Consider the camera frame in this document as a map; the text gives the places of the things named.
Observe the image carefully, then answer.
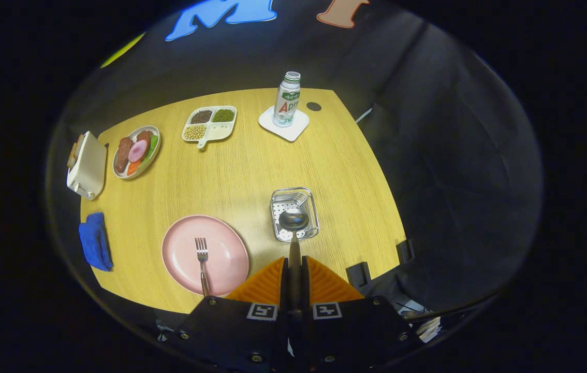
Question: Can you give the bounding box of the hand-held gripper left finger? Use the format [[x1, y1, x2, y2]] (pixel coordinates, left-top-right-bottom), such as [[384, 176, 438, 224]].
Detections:
[[174, 256, 290, 373]]

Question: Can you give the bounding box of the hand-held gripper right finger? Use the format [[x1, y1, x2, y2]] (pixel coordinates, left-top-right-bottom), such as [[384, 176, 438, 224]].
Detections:
[[301, 255, 423, 373]]

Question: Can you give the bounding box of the wooden handled fork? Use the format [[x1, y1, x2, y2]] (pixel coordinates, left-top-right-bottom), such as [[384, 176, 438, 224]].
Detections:
[[195, 237, 211, 298]]

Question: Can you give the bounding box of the wooden handled spoon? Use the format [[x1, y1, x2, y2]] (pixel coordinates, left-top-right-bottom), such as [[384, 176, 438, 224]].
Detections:
[[278, 208, 310, 317]]

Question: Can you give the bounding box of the black table clamp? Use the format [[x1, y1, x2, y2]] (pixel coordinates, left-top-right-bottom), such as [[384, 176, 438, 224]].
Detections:
[[346, 262, 372, 288], [396, 238, 416, 265]]

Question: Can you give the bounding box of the pink plate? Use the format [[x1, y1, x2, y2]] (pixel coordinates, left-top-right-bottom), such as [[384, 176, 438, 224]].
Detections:
[[162, 215, 250, 297]]

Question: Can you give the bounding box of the blue cloth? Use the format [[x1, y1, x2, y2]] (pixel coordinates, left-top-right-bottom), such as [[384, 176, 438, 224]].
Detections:
[[78, 212, 114, 272]]

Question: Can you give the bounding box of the grey food plate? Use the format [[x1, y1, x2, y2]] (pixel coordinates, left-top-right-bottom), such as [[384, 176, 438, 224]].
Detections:
[[112, 125, 161, 180]]

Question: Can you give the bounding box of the white divided dish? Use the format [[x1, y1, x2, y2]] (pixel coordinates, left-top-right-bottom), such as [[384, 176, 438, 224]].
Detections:
[[182, 106, 238, 150]]

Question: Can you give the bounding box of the pink ham slice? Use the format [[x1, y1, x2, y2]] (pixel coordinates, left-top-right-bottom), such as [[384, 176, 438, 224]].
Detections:
[[128, 139, 148, 163]]

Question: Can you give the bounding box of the long brown meat piece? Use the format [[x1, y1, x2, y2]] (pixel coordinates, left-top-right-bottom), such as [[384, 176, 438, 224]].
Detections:
[[115, 137, 134, 174]]

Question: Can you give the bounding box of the white square coaster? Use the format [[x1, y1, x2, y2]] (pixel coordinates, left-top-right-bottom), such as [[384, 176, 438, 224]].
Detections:
[[258, 106, 310, 142]]

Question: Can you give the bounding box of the white toaster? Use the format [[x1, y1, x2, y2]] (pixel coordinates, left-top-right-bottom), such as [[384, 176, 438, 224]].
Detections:
[[66, 131, 108, 201]]

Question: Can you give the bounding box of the white drink bottle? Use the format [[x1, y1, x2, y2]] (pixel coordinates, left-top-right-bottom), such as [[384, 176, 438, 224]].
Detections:
[[272, 71, 301, 127]]

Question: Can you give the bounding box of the white cord bundle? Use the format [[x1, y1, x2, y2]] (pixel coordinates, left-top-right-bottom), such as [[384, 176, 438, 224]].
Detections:
[[418, 317, 442, 342]]

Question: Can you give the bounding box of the metal wire basket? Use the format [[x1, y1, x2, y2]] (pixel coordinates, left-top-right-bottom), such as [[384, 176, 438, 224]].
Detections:
[[271, 187, 320, 242]]

